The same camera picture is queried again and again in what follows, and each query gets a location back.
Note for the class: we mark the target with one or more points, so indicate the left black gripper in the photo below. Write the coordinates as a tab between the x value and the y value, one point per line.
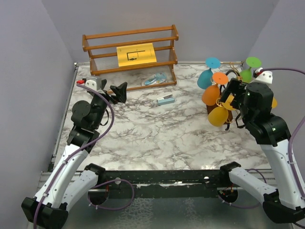
120	90

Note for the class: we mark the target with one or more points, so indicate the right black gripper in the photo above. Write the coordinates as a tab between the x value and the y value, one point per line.
237	86

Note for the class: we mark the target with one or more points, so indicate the orange wine glass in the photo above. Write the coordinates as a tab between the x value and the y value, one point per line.
213	91

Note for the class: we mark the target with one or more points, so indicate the blue wine glass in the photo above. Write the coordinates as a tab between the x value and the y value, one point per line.
204	80

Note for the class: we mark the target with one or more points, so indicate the yellow wine glass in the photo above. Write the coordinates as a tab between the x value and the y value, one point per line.
221	114
274	103

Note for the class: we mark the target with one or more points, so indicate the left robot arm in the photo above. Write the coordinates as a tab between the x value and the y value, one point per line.
50	206

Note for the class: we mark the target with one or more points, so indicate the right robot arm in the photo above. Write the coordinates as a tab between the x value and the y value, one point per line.
284	203

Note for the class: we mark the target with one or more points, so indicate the wine glass rack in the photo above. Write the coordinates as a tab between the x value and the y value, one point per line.
233	70

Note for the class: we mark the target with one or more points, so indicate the wooden shelf rack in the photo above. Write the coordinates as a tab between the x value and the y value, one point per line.
101	49

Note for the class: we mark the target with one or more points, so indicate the green wine glass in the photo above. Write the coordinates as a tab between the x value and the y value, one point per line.
252	62

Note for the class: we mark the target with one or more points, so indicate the yellow book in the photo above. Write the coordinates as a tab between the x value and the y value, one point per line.
136	54

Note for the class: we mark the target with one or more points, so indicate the blue correction tape package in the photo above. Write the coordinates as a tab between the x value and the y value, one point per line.
155	79

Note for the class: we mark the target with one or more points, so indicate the light blue stapler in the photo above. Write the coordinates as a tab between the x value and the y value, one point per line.
168	99

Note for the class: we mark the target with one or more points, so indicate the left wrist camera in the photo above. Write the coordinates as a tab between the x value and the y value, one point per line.
92	82

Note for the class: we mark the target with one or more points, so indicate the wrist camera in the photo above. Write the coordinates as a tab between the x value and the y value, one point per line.
262	77
92	82

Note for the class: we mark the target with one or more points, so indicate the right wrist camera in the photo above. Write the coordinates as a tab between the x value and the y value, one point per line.
262	77

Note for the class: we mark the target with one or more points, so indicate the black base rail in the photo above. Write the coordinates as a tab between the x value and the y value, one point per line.
159	183

